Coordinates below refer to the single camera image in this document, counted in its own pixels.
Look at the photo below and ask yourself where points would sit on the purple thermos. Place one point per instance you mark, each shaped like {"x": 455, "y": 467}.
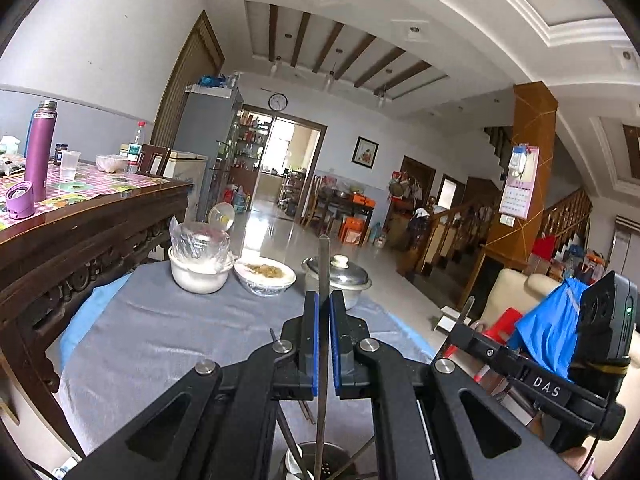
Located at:
{"x": 40, "y": 155}

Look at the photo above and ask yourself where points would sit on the metal utensil holder cup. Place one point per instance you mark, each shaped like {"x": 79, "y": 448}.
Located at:
{"x": 327, "y": 460}

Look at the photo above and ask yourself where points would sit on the patterned bowl with food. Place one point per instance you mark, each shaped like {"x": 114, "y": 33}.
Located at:
{"x": 265, "y": 275}

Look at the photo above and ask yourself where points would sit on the red-capped water bottle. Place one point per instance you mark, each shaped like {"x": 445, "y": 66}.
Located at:
{"x": 136, "y": 147}

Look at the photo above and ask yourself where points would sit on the pink checkered cloth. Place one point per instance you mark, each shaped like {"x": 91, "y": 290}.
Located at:
{"x": 90, "y": 185}

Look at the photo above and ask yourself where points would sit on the beige sofa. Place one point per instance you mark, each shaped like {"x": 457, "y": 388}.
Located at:
{"x": 520, "y": 290}

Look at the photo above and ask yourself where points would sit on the purple thermos lid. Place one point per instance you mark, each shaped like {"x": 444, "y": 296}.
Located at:
{"x": 19, "y": 201}

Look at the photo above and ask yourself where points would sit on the white step stool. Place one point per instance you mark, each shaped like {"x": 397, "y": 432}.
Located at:
{"x": 450, "y": 317}

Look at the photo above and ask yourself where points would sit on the dark dining table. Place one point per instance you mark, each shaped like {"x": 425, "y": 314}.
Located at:
{"x": 340, "y": 205}

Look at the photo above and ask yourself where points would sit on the small dark jar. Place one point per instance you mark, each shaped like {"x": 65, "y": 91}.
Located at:
{"x": 60, "y": 155}

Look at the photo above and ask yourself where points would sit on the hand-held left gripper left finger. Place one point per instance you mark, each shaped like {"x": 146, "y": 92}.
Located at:
{"x": 310, "y": 350}

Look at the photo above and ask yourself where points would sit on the brown wooden door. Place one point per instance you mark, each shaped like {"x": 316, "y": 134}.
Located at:
{"x": 185, "y": 85}

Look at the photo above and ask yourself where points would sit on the wooden chair back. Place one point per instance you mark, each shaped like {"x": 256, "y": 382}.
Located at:
{"x": 152, "y": 160}

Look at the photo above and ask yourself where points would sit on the blue cloth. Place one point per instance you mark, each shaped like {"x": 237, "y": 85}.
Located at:
{"x": 550, "y": 325}

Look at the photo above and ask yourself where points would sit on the orange cartons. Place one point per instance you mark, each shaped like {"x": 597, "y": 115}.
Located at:
{"x": 351, "y": 231}

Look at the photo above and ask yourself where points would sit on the glass cabinet with bottles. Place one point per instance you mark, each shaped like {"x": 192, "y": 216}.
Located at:
{"x": 247, "y": 160}

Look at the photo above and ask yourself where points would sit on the pink wall calendar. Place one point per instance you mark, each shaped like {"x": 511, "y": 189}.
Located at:
{"x": 517, "y": 190}

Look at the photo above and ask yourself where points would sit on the small white fan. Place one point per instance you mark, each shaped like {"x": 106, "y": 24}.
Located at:
{"x": 221, "y": 216}

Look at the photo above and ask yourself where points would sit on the blue items on refrigerator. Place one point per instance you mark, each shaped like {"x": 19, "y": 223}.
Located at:
{"x": 210, "y": 81}

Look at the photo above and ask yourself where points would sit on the metal pot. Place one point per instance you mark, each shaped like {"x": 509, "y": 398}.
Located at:
{"x": 352, "y": 297}

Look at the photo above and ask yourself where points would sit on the pile of snack bags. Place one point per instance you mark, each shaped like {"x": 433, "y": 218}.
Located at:
{"x": 11, "y": 157}

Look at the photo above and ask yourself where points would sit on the clear plastic cup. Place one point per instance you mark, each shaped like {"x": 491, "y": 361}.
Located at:
{"x": 69, "y": 166}

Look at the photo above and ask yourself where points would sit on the dark wooden sideboard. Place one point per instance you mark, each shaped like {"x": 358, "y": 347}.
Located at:
{"x": 75, "y": 260}

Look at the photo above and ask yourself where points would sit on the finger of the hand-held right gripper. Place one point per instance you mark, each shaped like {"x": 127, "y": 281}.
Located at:
{"x": 487, "y": 347}

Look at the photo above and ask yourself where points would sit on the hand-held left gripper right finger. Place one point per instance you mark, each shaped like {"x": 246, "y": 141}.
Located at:
{"x": 338, "y": 350}

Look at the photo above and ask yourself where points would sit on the plastic bag of food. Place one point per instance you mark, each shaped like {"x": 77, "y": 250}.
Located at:
{"x": 111, "y": 163}

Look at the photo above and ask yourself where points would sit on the grey refrigerator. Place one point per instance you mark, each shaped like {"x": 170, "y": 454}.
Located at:
{"x": 210, "y": 125}

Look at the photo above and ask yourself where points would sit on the orange box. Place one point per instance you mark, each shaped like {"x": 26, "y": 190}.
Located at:
{"x": 362, "y": 201}

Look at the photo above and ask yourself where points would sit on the white ceramic bowl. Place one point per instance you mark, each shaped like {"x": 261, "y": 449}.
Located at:
{"x": 200, "y": 277}

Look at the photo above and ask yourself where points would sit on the white chest freezer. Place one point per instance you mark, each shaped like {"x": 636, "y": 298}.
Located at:
{"x": 187, "y": 170}

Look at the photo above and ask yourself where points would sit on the metal pot lid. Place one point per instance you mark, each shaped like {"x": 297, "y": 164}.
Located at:
{"x": 350, "y": 275}

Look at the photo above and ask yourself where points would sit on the framed picture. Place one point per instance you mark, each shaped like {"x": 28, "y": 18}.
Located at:
{"x": 365, "y": 151}

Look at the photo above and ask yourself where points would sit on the round wall clock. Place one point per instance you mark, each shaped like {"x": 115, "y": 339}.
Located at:
{"x": 278, "y": 101}

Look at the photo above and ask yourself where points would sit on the wooden stair railing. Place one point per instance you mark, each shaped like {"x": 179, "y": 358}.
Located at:
{"x": 450, "y": 230}

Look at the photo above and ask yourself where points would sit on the clear plastic-wrapped bowl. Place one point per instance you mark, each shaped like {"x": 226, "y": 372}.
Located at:
{"x": 200, "y": 237}

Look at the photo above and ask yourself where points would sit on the blue table cover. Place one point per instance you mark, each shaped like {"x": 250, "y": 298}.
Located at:
{"x": 85, "y": 320}

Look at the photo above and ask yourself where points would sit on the blue water jug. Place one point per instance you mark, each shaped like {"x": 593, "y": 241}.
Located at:
{"x": 241, "y": 200}

